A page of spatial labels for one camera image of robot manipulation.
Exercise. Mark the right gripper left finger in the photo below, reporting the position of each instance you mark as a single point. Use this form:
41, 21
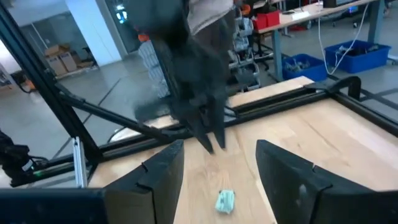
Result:
164, 174

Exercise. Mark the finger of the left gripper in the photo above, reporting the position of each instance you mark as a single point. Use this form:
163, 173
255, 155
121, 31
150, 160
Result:
200, 130
219, 118

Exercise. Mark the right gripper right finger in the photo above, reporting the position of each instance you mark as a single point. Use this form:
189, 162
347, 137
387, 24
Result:
286, 183

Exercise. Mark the black diagonal brace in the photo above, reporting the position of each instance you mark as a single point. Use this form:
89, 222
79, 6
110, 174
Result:
118, 119

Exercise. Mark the red plastic bin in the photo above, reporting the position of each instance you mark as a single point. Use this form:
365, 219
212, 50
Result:
259, 22
273, 18

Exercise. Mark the white aluminium extrusion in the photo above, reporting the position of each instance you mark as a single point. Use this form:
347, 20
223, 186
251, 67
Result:
80, 161

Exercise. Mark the small blue plastic bin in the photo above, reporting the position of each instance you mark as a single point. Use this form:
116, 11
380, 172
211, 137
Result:
311, 73

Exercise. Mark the cardboard box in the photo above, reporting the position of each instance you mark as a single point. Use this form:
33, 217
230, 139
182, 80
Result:
56, 66
54, 49
69, 61

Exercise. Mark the large blue plastic bin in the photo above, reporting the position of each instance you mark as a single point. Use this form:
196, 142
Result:
357, 63

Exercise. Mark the wooden top workbench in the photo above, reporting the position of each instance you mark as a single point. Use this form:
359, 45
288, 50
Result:
326, 9

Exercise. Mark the black table frame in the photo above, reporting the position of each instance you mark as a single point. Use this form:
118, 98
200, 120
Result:
273, 104

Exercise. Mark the black upright post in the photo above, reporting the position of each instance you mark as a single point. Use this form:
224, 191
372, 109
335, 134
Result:
49, 85

